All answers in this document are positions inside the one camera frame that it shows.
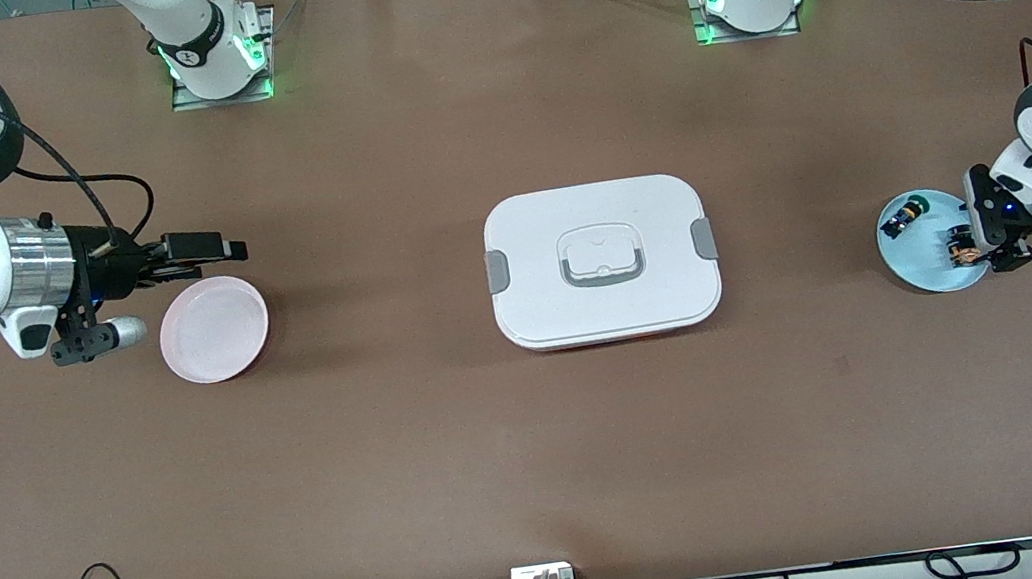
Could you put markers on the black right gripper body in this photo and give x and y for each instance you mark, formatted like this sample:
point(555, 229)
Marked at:
point(109, 265)

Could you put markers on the orange and black switch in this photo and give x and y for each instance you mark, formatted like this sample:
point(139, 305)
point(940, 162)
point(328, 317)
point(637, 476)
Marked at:
point(962, 249)

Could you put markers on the pink round plate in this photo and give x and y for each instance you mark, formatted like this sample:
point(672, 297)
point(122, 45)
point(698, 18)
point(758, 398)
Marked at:
point(215, 337)

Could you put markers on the light blue round plate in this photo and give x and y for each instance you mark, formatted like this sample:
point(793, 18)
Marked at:
point(922, 268)

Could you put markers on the white lunch box grey clips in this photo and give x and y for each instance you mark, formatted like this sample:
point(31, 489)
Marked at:
point(610, 312)

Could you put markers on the blue and green switch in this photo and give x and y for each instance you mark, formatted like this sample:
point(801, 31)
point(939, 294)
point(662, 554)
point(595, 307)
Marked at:
point(902, 218)

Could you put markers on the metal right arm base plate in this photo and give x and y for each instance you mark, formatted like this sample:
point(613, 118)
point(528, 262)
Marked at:
point(271, 51)

